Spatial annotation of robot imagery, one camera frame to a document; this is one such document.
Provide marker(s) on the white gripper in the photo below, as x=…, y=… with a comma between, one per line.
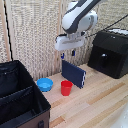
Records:
x=69, y=42

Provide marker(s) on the red cup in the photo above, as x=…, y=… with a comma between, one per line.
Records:
x=66, y=88

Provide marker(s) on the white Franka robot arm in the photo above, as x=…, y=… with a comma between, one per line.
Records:
x=78, y=16

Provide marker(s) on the woven bamboo screen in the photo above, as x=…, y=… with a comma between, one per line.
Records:
x=33, y=33

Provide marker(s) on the black fabric storage box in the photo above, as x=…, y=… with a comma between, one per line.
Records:
x=18, y=96

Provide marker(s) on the dark blue book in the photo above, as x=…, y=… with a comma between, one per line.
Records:
x=73, y=74

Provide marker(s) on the blue bowl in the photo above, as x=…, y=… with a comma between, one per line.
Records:
x=45, y=84

